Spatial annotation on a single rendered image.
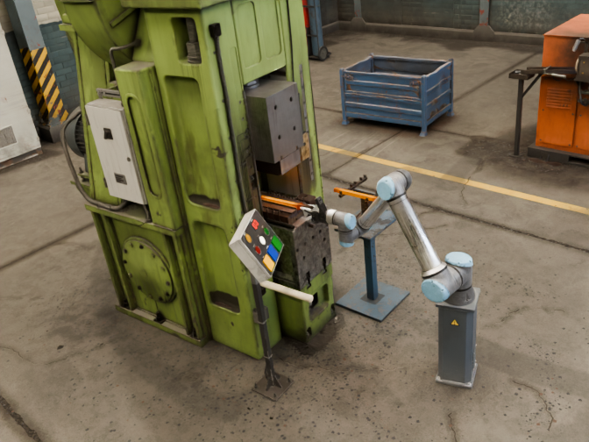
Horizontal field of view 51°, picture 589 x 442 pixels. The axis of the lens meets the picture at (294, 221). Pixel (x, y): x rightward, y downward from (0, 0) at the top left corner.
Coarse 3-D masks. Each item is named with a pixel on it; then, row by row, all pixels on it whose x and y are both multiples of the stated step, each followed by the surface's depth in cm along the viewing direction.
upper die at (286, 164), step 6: (288, 156) 371; (294, 156) 376; (300, 156) 381; (258, 162) 377; (264, 162) 373; (276, 162) 367; (282, 162) 367; (288, 162) 372; (294, 162) 378; (300, 162) 382; (258, 168) 379; (264, 168) 376; (270, 168) 373; (276, 168) 370; (282, 168) 369; (288, 168) 374; (276, 174) 372; (282, 174) 370
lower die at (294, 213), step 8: (264, 200) 403; (288, 200) 401; (296, 200) 400; (264, 208) 398; (272, 208) 395; (280, 208) 393; (288, 208) 392; (296, 208) 389; (264, 216) 396; (272, 216) 391; (280, 216) 386; (288, 216) 385; (296, 216) 391
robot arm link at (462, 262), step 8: (448, 256) 345; (456, 256) 345; (464, 256) 344; (448, 264) 342; (456, 264) 339; (464, 264) 338; (472, 264) 343; (464, 272) 339; (464, 280) 340; (464, 288) 346
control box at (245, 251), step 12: (252, 216) 344; (240, 228) 337; (252, 228) 338; (240, 240) 323; (252, 240) 332; (240, 252) 326; (252, 252) 327; (264, 252) 337; (252, 264) 329; (264, 264) 331; (264, 276) 331
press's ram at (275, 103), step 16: (272, 80) 372; (256, 96) 346; (272, 96) 347; (288, 96) 359; (256, 112) 351; (272, 112) 349; (288, 112) 362; (256, 128) 357; (272, 128) 352; (288, 128) 365; (256, 144) 363; (272, 144) 356; (288, 144) 369; (272, 160) 362
